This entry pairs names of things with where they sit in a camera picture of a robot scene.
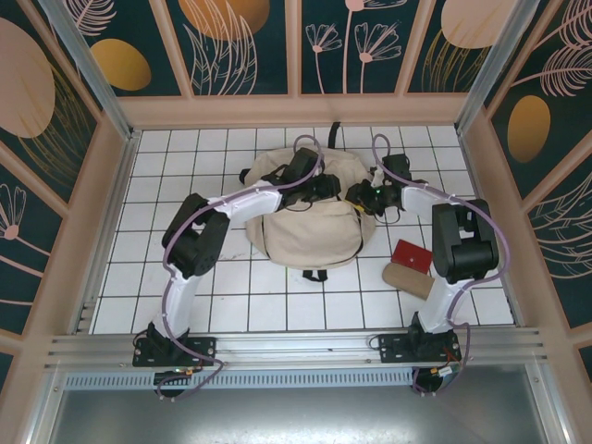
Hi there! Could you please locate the cream backpack with black straps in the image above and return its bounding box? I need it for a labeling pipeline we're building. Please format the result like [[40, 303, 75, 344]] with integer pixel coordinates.
[[239, 122, 378, 282]]

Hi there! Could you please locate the red wallet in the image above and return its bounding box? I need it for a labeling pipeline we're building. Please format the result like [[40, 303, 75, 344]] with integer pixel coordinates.
[[391, 239, 434, 272]]

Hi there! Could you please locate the tan pencil case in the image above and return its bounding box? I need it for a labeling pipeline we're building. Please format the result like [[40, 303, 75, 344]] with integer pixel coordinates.
[[381, 263, 437, 302]]

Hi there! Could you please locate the grey metal plate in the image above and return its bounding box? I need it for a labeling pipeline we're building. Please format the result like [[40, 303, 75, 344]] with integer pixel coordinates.
[[50, 388, 551, 444]]

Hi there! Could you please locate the aluminium side rail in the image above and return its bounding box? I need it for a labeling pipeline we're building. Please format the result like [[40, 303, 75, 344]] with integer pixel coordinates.
[[455, 129, 519, 325], [68, 131, 140, 334]]

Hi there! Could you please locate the dark floral wall panel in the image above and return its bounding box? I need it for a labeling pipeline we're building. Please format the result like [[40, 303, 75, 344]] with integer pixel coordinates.
[[405, 0, 510, 93], [166, 0, 296, 97], [485, 0, 592, 201], [0, 161, 65, 335], [526, 178, 592, 330], [0, 16, 101, 204], [300, 0, 427, 96], [57, 0, 182, 98]]

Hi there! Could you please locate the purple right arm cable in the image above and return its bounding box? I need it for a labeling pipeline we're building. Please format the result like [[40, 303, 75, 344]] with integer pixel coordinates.
[[372, 133, 511, 398]]

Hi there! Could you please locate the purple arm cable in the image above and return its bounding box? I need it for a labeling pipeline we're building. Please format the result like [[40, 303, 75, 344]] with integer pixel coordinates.
[[154, 133, 326, 403], [372, 133, 511, 398]]

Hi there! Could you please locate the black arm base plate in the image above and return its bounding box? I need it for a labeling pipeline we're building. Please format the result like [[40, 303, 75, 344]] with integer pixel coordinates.
[[132, 336, 218, 368], [377, 333, 463, 366]]

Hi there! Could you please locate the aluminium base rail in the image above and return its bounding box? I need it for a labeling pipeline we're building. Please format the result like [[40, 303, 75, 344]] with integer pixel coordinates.
[[43, 327, 559, 371]]

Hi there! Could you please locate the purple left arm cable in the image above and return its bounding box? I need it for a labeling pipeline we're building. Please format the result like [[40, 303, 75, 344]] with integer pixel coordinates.
[[154, 133, 326, 403]]

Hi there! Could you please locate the aluminium corner post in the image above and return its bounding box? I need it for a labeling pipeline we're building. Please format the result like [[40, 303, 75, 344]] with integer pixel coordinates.
[[454, 0, 552, 138], [37, 0, 142, 142]]

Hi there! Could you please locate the slotted grey cable tray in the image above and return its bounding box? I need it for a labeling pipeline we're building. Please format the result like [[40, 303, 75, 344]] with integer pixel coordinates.
[[63, 369, 417, 392]]

